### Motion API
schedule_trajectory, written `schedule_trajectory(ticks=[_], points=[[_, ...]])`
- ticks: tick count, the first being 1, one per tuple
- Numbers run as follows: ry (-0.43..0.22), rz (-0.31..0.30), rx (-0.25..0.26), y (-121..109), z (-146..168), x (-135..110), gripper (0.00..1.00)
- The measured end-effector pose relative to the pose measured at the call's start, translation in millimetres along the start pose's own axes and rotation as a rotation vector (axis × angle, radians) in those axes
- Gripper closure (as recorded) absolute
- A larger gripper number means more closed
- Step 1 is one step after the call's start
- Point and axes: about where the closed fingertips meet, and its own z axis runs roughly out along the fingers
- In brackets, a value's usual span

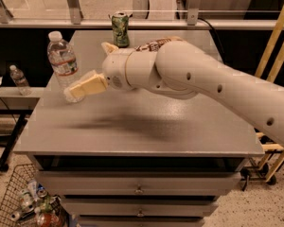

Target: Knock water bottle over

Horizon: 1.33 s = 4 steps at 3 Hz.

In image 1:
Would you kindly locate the green soda can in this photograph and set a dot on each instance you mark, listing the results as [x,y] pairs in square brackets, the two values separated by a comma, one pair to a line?
[120,22]

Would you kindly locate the black side table frame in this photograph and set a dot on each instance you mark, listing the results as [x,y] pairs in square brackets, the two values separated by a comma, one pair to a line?
[19,108]

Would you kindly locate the brown chip bag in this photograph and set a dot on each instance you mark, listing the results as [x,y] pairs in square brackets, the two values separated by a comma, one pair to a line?
[154,46]

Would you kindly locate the grey drawer cabinet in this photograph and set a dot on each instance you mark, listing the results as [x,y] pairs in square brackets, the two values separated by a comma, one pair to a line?
[136,159]

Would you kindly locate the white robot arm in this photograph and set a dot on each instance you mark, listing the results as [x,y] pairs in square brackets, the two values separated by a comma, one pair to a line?
[181,70]

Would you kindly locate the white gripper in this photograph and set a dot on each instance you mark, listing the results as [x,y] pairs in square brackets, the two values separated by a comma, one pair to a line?
[114,67]

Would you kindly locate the clear plastic water bottle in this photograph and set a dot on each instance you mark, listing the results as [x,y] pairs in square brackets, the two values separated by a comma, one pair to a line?
[63,60]

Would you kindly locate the small water bottle on shelf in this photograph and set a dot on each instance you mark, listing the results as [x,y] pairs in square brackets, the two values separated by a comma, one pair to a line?
[20,80]

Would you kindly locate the wire basket with trash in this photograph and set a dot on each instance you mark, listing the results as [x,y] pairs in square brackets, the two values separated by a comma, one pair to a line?
[27,203]

